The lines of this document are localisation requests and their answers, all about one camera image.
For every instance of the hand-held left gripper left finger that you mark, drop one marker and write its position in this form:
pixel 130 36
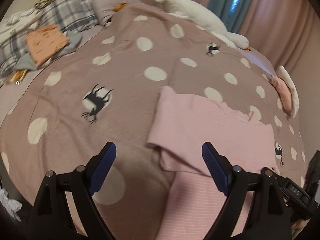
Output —
pixel 103 163

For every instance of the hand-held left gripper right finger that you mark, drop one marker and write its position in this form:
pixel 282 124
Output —
pixel 215 165

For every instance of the pink striped small garment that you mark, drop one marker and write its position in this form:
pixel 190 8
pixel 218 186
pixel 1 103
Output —
pixel 212 127

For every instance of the mauve polka dot blanket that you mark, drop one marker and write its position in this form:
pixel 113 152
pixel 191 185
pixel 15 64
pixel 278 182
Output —
pixel 105 120

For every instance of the crumpled white paper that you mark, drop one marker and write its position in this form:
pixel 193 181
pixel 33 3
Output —
pixel 8 203

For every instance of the pink and white cushion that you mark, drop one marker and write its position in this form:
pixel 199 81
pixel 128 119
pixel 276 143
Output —
pixel 286 90

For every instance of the grey cloth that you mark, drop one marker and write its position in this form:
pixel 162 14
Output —
pixel 67 43

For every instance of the orange folded cloth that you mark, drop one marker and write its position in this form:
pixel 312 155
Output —
pixel 46 43

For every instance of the white goose plush toy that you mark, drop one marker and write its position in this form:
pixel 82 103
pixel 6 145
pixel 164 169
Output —
pixel 200 15

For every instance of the lavender pillow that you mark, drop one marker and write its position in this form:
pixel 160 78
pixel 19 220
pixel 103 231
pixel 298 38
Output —
pixel 107 11

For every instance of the grey plaid quilt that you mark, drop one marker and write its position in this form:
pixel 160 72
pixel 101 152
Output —
pixel 52 17

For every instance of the pink curtain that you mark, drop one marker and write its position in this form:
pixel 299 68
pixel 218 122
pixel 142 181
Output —
pixel 275 17

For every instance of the teal curtain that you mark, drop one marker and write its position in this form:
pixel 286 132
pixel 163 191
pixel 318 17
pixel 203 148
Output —
pixel 228 2

